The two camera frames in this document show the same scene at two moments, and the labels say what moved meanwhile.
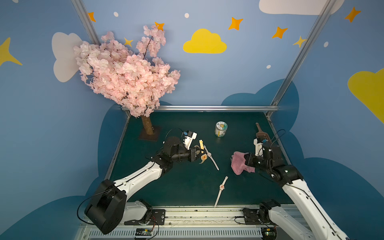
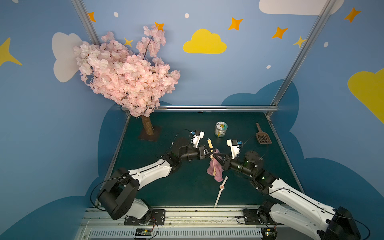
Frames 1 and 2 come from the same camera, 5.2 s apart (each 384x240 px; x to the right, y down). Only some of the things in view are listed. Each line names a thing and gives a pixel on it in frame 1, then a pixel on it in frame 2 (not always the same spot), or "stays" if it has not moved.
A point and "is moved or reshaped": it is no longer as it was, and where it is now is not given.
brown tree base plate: [143, 135] stays
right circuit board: [270, 233] stays
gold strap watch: [203, 156] is moved or reshaped
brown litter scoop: [260, 134] stays
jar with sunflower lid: [220, 128] stays
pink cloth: [238, 162] is moved or reshaped
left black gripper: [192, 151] to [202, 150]
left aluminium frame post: [84, 18] stays
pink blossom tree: [137, 82] stays
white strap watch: [221, 188] stays
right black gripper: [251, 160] to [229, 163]
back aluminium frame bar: [195, 108] stays
